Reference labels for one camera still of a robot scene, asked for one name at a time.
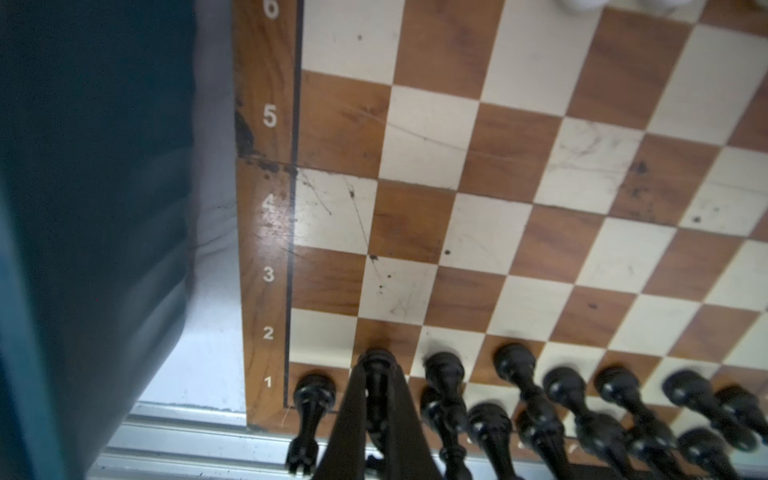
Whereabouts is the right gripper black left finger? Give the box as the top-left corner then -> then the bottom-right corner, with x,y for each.
313,363 -> 367,480

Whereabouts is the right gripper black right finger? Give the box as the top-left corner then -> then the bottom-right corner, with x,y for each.
384,364 -> 441,479

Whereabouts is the teal plastic tray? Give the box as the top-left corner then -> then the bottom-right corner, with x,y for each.
1,1 -> 196,479

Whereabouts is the wooden chess board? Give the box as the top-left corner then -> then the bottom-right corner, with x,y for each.
232,1 -> 767,435

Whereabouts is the aluminium mounting rail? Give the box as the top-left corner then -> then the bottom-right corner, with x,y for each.
86,402 -> 298,479

